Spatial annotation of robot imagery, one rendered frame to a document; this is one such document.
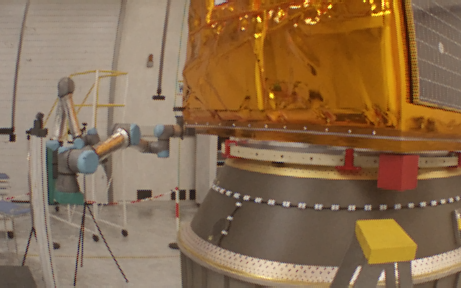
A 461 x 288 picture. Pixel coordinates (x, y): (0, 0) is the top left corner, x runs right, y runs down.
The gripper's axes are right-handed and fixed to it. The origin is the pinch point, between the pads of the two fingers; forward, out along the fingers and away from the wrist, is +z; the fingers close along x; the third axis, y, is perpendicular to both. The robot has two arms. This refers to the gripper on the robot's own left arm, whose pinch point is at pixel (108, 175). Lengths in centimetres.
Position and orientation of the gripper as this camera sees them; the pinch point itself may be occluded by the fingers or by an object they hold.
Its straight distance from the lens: 284.1
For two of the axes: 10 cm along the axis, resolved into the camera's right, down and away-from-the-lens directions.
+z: 3.8, 9.2, 1.2
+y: 8.0, -3.9, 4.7
